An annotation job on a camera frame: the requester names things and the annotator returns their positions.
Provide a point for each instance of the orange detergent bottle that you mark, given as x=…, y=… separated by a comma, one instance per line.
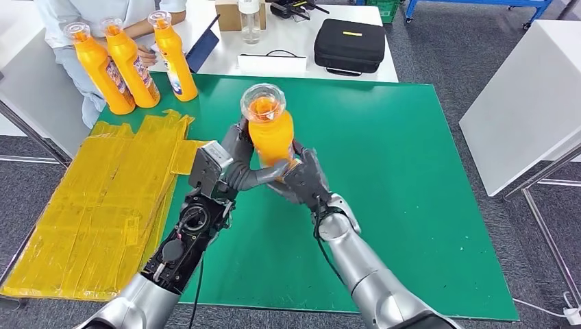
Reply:
x=272, y=131
x=174, y=59
x=97, y=68
x=131, y=63

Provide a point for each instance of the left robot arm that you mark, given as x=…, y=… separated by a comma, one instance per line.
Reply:
x=172, y=263

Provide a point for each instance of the person's left forearm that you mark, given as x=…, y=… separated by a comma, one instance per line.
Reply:
x=145, y=27

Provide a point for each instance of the black remote controller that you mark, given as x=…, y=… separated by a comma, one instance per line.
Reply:
x=290, y=9

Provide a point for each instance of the yellow taped plastic sheet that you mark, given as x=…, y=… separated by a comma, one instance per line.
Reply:
x=90, y=218

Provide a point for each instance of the green table board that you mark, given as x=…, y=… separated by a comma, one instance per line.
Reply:
x=363, y=159

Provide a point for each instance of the clear bottle with white lid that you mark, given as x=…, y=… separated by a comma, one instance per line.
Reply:
x=249, y=26

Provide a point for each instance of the brown cardboard box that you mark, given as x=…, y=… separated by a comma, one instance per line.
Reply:
x=227, y=16

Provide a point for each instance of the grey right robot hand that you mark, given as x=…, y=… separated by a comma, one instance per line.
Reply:
x=308, y=179

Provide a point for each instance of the person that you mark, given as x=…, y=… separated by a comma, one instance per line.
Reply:
x=77, y=13

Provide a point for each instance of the metal table leg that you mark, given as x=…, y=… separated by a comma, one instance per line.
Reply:
x=36, y=135

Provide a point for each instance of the dark blue tablet case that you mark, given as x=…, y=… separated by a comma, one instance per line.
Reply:
x=203, y=47

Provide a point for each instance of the white table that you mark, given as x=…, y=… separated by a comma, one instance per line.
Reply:
x=290, y=38
x=522, y=106
x=27, y=91

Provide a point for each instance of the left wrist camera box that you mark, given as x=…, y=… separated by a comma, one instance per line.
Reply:
x=209, y=168

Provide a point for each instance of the blue wheeled rack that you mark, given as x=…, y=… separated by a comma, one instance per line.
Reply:
x=476, y=2

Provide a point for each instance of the person's right hand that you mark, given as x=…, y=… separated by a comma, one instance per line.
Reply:
x=147, y=56

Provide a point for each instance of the flat white box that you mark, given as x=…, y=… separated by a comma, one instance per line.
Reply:
x=271, y=66

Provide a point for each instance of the green plastic crate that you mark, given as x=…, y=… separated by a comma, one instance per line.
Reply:
x=385, y=12

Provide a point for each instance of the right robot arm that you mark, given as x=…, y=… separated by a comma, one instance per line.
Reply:
x=376, y=272

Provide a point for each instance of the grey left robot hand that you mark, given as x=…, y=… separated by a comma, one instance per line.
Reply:
x=243, y=161

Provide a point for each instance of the metal table frame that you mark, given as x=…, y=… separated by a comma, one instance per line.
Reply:
x=544, y=170

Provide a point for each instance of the black carry case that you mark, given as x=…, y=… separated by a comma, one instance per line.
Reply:
x=349, y=46

